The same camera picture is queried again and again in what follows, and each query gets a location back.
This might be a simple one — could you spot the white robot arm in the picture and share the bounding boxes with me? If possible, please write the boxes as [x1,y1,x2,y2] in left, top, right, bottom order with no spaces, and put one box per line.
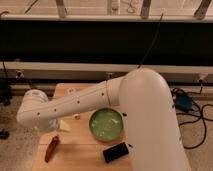
[17,68,191,171]

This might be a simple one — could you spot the black cable on wall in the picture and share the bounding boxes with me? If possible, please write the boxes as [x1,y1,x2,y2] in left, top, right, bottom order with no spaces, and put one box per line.
[137,13,165,69]

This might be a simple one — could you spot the white tube with cap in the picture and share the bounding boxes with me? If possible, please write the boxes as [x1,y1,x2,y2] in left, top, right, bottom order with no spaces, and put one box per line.
[67,88,80,120]

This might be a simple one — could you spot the black object left edge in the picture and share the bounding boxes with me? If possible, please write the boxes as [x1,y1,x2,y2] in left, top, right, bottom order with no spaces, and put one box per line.
[0,79,12,106]

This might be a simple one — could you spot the blue power adapter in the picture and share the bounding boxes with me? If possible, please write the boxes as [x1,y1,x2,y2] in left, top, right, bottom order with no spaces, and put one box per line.
[175,94,192,112]

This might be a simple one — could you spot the black floor cables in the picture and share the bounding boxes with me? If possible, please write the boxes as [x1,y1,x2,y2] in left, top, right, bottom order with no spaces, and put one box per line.
[170,87,213,150]

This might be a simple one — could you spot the pale yellow gripper tip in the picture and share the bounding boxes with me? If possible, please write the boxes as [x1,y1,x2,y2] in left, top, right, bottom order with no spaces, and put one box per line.
[59,120,71,132]

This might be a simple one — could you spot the green round plate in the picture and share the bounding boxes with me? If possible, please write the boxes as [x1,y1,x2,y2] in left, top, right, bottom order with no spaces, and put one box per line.
[89,108,123,142]

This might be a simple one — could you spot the black smartphone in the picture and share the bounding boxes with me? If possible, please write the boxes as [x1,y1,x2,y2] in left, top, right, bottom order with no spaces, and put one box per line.
[103,142,129,163]

